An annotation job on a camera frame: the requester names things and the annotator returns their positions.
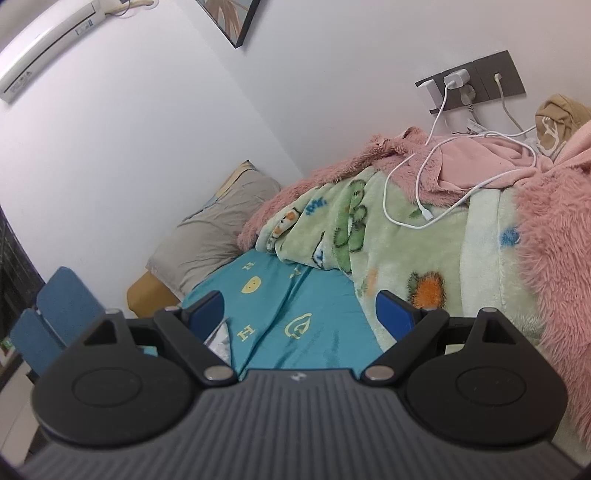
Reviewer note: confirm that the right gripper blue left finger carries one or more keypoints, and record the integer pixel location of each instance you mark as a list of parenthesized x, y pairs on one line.
[(183, 332)]

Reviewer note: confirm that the pink fluffy blanket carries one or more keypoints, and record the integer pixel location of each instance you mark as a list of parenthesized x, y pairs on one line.
[(552, 201)]

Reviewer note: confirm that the white air conditioner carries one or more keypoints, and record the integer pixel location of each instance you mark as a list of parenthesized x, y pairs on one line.
[(46, 37)]

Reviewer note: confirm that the mustard yellow headboard cushion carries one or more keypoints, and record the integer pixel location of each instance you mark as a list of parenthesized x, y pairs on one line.
[(147, 295)]

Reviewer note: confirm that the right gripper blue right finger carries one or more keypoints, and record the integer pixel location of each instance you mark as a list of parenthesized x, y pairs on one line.
[(416, 331)]

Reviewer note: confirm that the dark wall socket panel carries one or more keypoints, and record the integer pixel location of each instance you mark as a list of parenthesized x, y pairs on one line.
[(482, 78)]

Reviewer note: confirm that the dark window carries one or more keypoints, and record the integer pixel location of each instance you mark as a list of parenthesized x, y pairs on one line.
[(20, 280)]

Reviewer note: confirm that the grey pillow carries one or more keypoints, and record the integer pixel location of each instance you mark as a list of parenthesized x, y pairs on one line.
[(208, 239)]

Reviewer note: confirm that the green cartoon fleece blanket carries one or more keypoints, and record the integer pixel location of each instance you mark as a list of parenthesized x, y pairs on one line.
[(367, 228)]

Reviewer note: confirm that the teal patterned bed sheet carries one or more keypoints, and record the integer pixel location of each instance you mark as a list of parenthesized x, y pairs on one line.
[(290, 316)]

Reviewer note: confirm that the black framed picture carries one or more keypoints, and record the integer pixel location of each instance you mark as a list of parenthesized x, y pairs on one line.
[(232, 17)]

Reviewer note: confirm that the blue covered chair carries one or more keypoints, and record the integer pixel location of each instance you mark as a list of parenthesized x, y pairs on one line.
[(64, 309)]

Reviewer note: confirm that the white shirt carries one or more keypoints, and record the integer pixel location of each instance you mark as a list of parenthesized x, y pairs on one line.
[(219, 342)]

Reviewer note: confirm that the white charger plug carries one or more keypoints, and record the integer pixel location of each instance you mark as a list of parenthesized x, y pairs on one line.
[(457, 79)]

